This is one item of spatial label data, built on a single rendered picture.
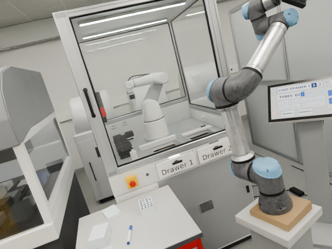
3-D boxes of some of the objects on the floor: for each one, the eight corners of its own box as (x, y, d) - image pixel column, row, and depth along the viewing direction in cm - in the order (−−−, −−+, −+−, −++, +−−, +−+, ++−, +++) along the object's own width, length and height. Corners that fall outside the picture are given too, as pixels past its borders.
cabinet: (263, 236, 206) (246, 148, 188) (146, 291, 184) (114, 197, 166) (212, 189, 297) (197, 127, 279) (129, 223, 275) (107, 157, 256)
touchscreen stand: (362, 254, 169) (350, 112, 145) (289, 243, 193) (269, 119, 170) (352, 210, 209) (342, 93, 186) (293, 205, 233) (277, 101, 210)
